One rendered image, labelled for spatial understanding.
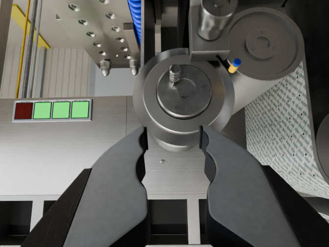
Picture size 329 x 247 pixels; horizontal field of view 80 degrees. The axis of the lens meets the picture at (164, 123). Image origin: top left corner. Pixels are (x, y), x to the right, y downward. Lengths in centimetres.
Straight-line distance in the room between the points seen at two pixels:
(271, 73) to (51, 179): 63
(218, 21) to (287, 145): 24
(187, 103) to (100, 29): 35
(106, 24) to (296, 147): 46
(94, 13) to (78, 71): 216
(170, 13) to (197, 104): 47
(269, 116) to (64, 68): 248
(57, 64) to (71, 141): 213
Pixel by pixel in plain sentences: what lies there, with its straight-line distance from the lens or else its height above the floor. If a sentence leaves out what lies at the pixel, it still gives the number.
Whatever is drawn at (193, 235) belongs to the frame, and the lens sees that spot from 64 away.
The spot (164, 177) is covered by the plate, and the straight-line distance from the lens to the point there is 60.
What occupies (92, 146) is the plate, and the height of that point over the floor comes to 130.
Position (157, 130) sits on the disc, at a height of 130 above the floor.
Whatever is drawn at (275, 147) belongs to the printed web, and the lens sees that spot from 42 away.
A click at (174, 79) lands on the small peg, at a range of 26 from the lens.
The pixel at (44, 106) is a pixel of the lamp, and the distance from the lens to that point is 73.
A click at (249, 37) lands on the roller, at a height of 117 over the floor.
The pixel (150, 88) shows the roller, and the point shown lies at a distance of 28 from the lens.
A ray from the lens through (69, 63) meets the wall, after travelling 272.
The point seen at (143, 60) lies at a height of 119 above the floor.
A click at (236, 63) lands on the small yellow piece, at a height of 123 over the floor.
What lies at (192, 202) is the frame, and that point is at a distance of 62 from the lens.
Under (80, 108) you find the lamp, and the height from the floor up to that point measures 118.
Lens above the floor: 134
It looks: 10 degrees down
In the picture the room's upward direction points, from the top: 179 degrees clockwise
